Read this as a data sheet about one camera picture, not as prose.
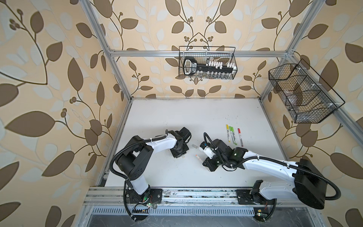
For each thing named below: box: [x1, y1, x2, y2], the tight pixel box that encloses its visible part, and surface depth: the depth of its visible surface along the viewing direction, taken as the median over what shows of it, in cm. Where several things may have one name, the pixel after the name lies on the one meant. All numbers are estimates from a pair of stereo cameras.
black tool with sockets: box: [183, 56, 238, 76], surface depth 84 cm
